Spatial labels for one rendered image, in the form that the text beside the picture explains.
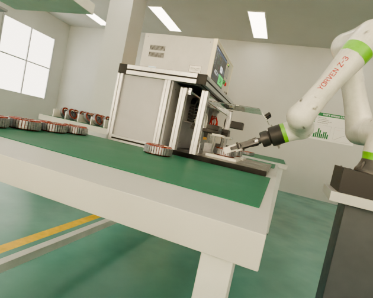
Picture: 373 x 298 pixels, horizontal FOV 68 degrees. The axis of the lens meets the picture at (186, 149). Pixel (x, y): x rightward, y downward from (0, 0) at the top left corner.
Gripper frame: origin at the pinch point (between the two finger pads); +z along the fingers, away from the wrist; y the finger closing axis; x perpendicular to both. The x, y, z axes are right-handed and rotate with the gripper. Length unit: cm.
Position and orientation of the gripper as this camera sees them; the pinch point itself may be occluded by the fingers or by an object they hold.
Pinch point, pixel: (228, 150)
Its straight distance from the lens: 136.6
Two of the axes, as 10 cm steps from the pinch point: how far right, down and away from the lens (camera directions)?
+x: -2.8, -9.5, 1.1
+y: 3.2, 0.1, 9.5
